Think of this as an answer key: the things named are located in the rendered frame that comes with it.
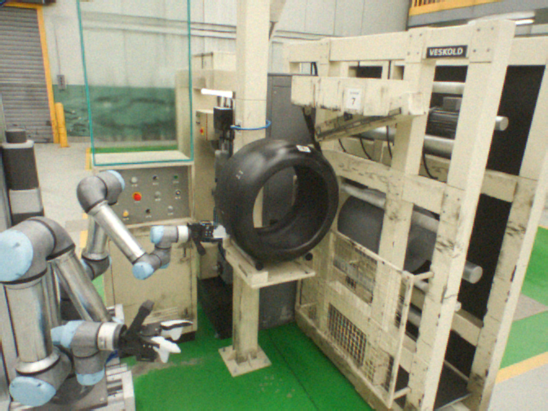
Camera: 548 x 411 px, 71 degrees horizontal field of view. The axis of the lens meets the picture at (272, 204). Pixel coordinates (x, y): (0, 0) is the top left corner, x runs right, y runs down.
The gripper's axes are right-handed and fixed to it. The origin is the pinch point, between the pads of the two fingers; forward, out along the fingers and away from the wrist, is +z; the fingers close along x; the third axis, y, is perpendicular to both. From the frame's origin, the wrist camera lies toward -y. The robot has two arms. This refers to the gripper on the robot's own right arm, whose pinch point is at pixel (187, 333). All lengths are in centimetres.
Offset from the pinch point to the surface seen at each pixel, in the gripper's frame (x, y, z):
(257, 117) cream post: -107, -65, 10
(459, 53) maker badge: -58, -91, 91
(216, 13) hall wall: -993, -362, -168
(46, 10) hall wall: -820, -307, -523
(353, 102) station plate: -66, -72, 53
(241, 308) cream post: -119, 48, 4
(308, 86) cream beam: -96, -81, 35
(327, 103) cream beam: -82, -72, 44
